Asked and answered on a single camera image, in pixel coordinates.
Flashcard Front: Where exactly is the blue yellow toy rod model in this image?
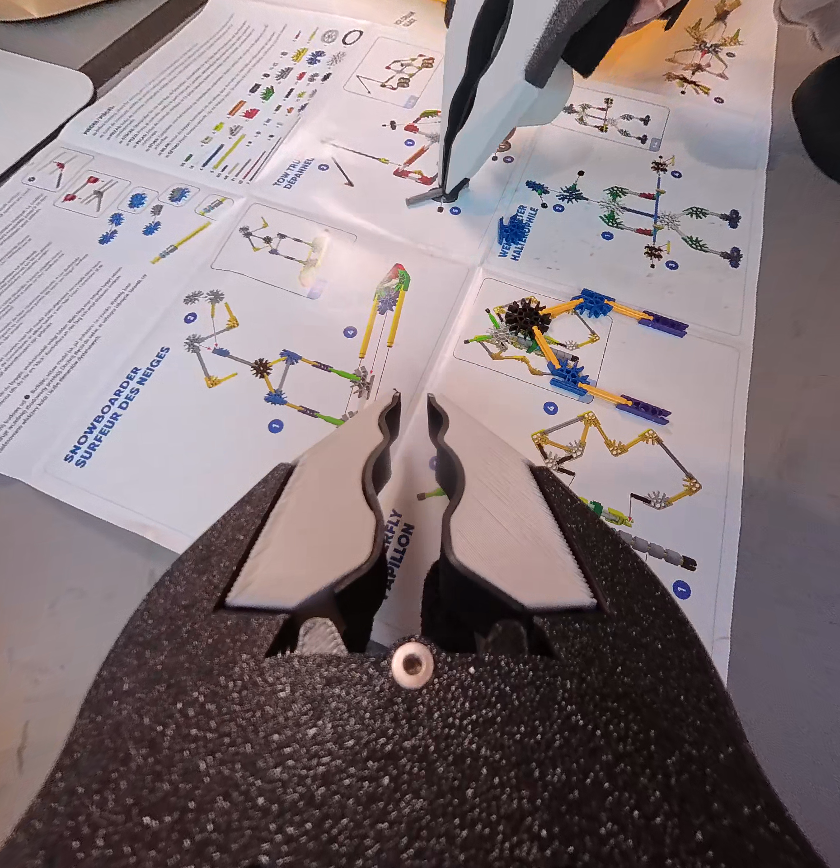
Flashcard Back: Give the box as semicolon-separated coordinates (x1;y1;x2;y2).
504;288;692;427

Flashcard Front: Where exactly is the grey toy rod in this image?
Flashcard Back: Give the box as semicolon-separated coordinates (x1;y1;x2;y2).
405;184;469;208

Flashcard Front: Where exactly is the person's right forearm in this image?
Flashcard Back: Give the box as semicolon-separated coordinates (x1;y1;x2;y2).
775;0;840;50

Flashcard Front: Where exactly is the grey desk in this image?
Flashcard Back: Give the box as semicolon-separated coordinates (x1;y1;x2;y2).
0;0;840;767

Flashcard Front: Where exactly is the black rounded object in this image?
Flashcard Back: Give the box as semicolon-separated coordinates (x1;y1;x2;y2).
791;56;840;179

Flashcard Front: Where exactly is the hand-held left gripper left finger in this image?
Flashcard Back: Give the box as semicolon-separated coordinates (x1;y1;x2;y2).
223;390;402;609

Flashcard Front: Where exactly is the white instruction sheet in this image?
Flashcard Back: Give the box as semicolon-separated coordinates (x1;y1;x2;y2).
0;0;780;686

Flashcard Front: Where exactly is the white stand with wooden board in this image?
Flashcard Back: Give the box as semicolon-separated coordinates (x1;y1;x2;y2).
0;44;95;194

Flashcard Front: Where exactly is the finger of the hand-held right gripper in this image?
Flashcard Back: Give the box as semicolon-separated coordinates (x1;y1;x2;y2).
439;0;492;194
441;0;574;204

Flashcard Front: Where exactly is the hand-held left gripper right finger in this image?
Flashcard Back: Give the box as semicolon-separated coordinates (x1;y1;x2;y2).
427;393;600;611

